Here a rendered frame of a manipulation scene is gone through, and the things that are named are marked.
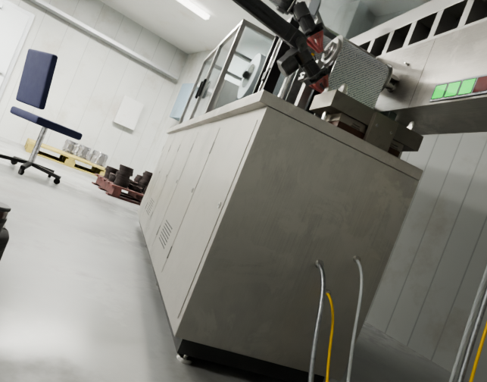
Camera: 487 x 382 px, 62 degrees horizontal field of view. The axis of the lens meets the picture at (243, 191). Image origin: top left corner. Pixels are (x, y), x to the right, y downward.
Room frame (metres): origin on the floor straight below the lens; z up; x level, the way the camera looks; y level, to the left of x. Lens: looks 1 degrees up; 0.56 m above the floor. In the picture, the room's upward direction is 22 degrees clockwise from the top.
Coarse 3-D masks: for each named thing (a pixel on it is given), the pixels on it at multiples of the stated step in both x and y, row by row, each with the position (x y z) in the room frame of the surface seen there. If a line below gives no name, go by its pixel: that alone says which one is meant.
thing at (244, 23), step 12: (240, 24) 2.47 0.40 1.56; (252, 24) 2.48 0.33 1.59; (228, 36) 2.76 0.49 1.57; (240, 36) 2.46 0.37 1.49; (216, 48) 3.12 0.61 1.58; (204, 60) 3.52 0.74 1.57; (228, 60) 2.46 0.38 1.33; (204, 84) 2.96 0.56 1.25; (216, 84) 2.47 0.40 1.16; (216, 96) 2.46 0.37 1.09; (180, 120) 3.56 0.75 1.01
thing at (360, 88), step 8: (336, 64) 1.56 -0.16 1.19; (336, 72) 1.56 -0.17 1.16; (344, 72) 1.57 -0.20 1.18; (352, 72) 1.58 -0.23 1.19; (336, 80) 1.57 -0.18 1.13; (344, 80) 1.58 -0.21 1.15; (352, 80) 1.59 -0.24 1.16; (360, 80) 1.60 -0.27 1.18; (368, 80) 1.61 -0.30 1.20; (336, 88) 1.57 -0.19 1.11; (352, 88) 1.59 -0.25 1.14; (360, 88) 1.60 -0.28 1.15; (368, 88) 1.61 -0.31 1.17; (376, 88) 1.62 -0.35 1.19; (352, 96) 1.59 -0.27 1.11; (360, 96) 1.60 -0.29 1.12; (368, 96) 1.61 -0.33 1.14; (376, 96) 1.63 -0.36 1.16; (368, 104) 1.62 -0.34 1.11
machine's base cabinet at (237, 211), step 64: (192, 128) 2.44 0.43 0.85; (256, 128) 1.24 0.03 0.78; (192, 192) 1.75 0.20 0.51; (256, 192) 1.25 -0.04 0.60; (320, 192) 1.31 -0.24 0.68; (384, 192) 1.39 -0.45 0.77; (192, 256) 1.36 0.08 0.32; (256, 256) 1.28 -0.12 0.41; (320, 256) 1.34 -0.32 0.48; (384, 256) 1.42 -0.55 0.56; (192, 320) 1.24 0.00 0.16; (256, 320) 1.30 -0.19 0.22
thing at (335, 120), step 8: (328, 120) 1.45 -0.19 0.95; (336, 120) 1.40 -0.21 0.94; (344, 120) 1.39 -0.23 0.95; (352, 120) 1.40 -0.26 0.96; (344, 128) 1.39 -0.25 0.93; (352, 128) 1.40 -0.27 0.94; (360, 128) 1.41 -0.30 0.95; (360, 136) 1.42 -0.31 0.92; (392, 144) 1.46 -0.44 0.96; (400, 144) 1.46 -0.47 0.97; (392, 152) 1.46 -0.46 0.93
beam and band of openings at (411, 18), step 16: (432, 0) 1.69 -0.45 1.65; (448, 0) 1.59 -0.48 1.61; (464, 0) 1.50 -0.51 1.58; (480, 0) 1.46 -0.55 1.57; (400, 16) 1.88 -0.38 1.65; (416, 16) 1.76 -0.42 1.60; (432, 16) 1.67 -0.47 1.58; (448, 16) 1.61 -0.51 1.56; (464, 16) 1.47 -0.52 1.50; (480, 16) 1.47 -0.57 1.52; (368, 32) 2.12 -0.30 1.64; (384, 32) 1.96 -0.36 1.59; (400, 32) 1.88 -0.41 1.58; (416, 32) 1.75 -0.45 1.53; (432, 32) 1.61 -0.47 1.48; (448, 32) 1.52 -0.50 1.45; (368, 48) 2.06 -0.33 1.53; (384, 48) 1.91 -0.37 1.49; (400, 48) 1.91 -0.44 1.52
